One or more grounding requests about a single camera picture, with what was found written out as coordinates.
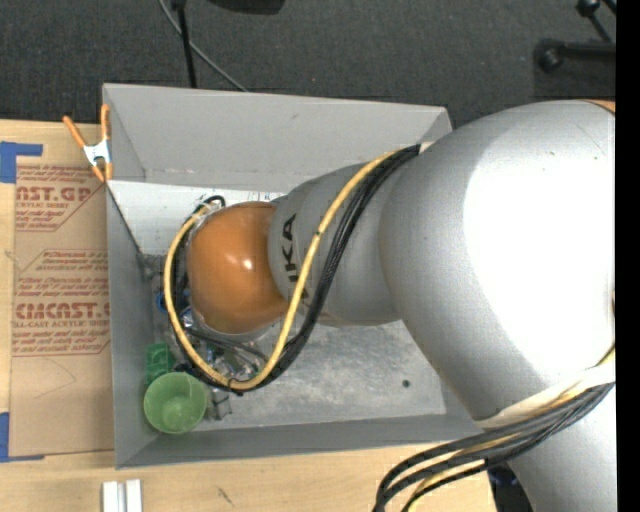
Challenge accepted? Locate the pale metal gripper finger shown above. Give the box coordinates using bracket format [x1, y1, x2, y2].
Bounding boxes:
[208, 388, 234, 422]

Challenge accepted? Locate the green plastic cup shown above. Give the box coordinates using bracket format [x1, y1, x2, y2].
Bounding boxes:
[142, 370, 209, 436]

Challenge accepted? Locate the grey metal bin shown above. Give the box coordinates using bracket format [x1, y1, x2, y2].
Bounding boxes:
[101, 83, 482, 470]

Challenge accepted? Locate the brown cardboard board red print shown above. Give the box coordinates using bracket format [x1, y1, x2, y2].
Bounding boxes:
[0, 118, 117, 464]

